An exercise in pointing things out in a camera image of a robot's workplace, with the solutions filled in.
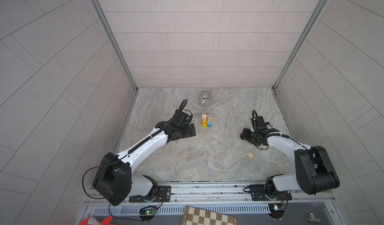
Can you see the aluminium mounting rail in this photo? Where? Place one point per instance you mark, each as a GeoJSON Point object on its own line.
{"type": "Point", "coordinates": [177, 193]}

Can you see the red white object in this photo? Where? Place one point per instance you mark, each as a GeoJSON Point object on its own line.
{"type": "Point", "coordinates": [93, 221]}

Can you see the letter R wooden block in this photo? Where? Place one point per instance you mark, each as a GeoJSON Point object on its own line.
{"type": "Point", "coordinates": [209, 117]}

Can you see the left green circuit board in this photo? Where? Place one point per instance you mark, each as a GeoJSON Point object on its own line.
{"type": "Point", "coordinates": [147, 213]}

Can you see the checkered chess board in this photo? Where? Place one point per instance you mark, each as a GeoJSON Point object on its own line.
{"type": "Point", "coordinates": [195, 216]}

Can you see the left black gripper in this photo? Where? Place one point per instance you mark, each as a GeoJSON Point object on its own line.
{"type": "Point", "coordinates": [188, 133]}

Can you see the ribbed silver cup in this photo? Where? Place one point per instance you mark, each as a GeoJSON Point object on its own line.
{"type": "Point", "coordinates": [205, 98]}

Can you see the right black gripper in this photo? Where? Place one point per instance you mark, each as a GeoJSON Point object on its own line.
{"type": "Point", "coordinates": [244, 134]}

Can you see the right circuit board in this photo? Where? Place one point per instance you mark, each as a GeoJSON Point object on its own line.
{"type": "Point", "coordinates": [277, 211]}

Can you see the small metal fitting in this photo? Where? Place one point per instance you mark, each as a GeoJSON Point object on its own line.
{"type": "Point", "coordinates": [312, 218]}

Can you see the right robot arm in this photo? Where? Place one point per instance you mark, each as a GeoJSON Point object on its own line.
{"type": "Point", "coordinates": [314, 171]}

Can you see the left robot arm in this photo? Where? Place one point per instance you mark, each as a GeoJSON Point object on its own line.
{"type": "Point", "coordinates": [114, 180]}

